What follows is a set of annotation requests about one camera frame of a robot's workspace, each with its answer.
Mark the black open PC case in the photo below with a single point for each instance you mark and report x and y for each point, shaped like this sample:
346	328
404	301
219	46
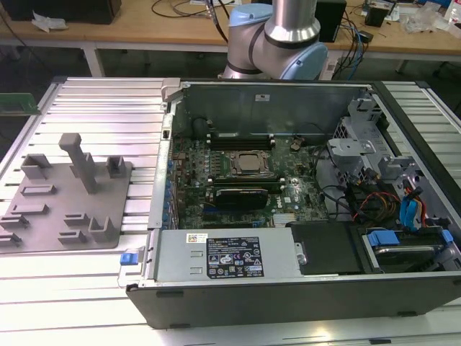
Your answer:
252	306

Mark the wooden workbench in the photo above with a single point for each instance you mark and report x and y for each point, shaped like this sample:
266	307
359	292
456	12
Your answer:
119	30

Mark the black drive bay cover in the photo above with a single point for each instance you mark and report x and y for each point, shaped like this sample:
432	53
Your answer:
327	248

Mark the grey power supply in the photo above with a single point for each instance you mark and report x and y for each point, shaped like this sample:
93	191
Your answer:
173	256

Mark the green RAM stick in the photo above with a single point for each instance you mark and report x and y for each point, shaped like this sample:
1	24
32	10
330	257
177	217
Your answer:
16	102

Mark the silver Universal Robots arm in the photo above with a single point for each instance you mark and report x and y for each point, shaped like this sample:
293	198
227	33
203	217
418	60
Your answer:
288	21

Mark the grey case corner bracket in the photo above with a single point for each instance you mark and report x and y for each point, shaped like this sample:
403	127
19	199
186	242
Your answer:
170	88

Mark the small black device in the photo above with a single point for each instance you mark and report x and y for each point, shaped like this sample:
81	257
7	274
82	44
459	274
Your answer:
377	16

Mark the hard disk in blue carrier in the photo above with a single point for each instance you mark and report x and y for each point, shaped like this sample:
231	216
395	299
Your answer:
381	239

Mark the silver CPU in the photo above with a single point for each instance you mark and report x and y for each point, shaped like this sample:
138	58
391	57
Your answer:
252	162

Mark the blue case latch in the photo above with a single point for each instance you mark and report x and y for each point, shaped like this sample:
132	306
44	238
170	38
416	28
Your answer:
129	259

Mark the black box on workbench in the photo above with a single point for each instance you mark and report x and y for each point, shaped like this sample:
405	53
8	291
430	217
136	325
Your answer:
65	11

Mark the metal drive cage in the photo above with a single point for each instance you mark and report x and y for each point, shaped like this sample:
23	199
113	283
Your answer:
351	147

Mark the green motherboard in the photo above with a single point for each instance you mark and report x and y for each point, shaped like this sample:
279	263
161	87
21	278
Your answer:
194	169

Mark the black RAM slot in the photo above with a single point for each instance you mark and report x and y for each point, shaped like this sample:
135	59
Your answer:
239	145
239	137

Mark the black computer tower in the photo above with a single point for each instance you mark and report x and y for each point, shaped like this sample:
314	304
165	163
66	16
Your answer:
333	21

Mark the black graphics card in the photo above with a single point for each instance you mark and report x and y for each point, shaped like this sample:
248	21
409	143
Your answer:
241	196

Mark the round coin battery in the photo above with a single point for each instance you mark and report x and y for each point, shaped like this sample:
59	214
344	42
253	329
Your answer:
295	145

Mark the clear plastic bags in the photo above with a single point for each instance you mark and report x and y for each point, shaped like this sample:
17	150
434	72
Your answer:
419	23

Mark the crumpled white paper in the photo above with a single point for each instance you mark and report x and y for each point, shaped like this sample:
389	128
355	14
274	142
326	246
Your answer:
47	22

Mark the grey parts rack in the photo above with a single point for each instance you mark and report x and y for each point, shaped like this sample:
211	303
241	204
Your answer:
72	205

